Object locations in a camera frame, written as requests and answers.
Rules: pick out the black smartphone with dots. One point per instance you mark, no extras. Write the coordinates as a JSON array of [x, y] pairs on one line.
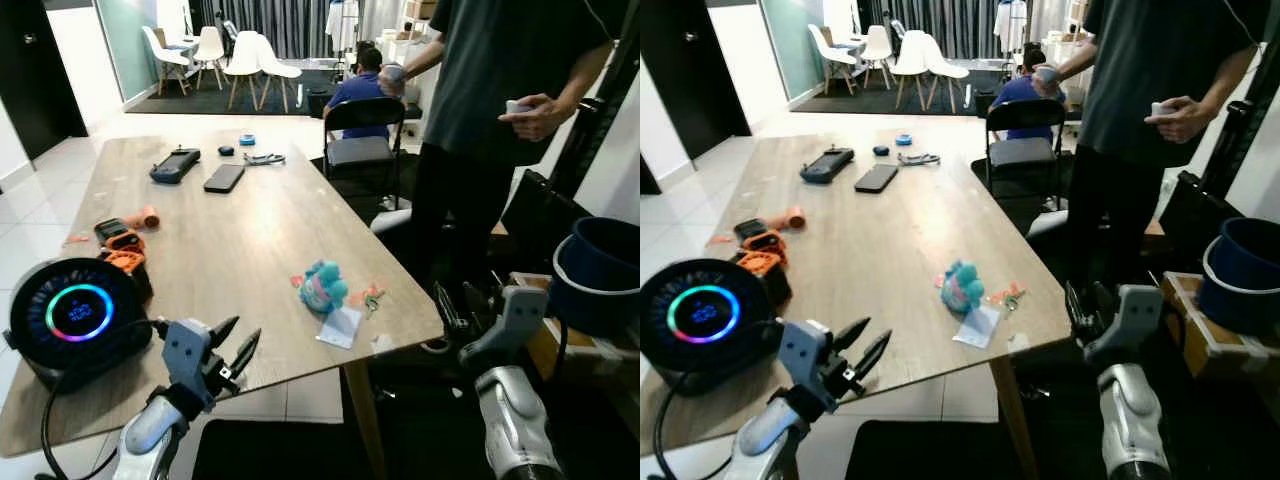
[[224, 178], [876, 179]]

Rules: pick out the small white scrap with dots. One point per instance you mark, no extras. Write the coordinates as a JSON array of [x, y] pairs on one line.
[[1019, 341], [382, 343]]

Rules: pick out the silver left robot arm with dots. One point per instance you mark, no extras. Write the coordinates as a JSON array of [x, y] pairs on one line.
[[765, 437], [150, 432]]

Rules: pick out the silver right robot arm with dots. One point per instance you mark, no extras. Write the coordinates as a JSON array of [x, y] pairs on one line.
[[515, 420], [1130, 420]]

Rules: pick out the standing person's right hand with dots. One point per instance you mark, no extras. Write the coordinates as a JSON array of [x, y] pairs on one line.
[[1048, 89], [395, 89]]

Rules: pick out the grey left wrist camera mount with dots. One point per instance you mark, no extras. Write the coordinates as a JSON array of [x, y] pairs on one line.
[[185, 350], [803, 352]]

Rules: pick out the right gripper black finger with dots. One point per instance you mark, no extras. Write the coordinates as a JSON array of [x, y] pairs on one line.
[[472, 303], [1099, 300], [443, 308], [1073, 305]]

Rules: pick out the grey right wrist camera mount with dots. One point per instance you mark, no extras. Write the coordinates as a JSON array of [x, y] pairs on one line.
[[1135, 315], [515, 320]]

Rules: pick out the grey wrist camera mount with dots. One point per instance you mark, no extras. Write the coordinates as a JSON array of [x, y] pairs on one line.
[[803, 352], [1135, 315], [515, 320], [185, 350]]

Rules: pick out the white shell chair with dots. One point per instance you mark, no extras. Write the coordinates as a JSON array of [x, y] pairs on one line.
[[908, 56], [945, 63], [877, 45], [828, 48], [210, 45], [240, 58], [160, 50], [275, 65]]

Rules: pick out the black orange battery pack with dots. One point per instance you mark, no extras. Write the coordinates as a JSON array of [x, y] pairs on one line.
[[112, 233], [752, 232]]

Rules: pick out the dark grey curtain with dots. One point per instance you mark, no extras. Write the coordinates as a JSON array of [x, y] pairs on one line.
[[290, 25], [950, 25]]

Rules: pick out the seated person blue shirt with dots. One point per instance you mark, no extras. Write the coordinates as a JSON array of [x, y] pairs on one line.
[[355, 92], [1015, 93]]

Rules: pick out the grey handheld controller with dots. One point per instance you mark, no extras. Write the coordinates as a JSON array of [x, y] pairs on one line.
[[1047, 72], [393, 70]]

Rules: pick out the black folding chair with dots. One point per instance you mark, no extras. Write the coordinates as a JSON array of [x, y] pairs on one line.
[[1025, 113], [365, 112]]

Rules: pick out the black stand pole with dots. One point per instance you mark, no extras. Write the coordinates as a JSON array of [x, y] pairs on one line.
[[1235, 130], [590, 130]]

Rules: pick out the black flat case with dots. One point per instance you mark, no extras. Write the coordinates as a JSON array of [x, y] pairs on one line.
[[540, 220], [1195, 215]]

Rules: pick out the standing person's left hand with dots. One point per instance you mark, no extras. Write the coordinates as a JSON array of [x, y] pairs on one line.
[[1192, 120], [550, 118]]

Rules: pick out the wooden crate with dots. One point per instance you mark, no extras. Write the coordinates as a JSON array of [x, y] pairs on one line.
[[1190, 335], [545, 352]]

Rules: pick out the small orange scrap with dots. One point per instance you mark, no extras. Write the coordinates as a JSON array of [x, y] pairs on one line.
[[78, 239], [720, 239]]

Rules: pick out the bunch of keys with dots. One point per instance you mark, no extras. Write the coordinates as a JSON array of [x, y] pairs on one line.
[[368, 297], [1005, 296]]

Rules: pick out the black door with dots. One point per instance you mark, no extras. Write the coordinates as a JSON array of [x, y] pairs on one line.
[[690, 60], [40, 70]]

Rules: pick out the standing person dark clothes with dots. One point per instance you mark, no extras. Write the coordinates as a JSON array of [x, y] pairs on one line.
[[500, 60], [1150, 60]]

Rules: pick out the wooden table leg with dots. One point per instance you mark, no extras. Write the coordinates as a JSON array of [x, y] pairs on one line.
[[365, 420], [1010, 420]]

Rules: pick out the white handheld controller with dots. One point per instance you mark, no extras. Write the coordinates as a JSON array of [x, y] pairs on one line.
[[518, 106], [1163, 108]]

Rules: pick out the black floor rug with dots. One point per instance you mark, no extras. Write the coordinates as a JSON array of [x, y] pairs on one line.
[[200, 104], [860, 104]]

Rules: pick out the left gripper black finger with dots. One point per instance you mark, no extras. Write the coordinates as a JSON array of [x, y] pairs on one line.
[[245, 353], [850, 335], [870, 356], [224, 333]]

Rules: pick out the orange black power tool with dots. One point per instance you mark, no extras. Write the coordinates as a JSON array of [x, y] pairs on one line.
[[128, 265], [768, 268]]

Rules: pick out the blue bucket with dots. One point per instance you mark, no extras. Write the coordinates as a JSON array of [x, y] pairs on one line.
[[600, 250], [1245, 255]]

